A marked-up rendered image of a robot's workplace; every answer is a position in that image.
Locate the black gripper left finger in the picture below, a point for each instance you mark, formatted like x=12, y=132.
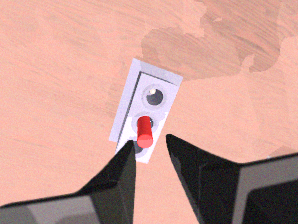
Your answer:
x=108, y=198

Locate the light grey plate with holes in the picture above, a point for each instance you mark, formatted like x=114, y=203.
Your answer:
x=156, y=106

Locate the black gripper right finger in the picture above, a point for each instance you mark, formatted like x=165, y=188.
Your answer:
x=217, y=187

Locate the red peg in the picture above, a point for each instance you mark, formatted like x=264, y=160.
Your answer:
x=144, y=132

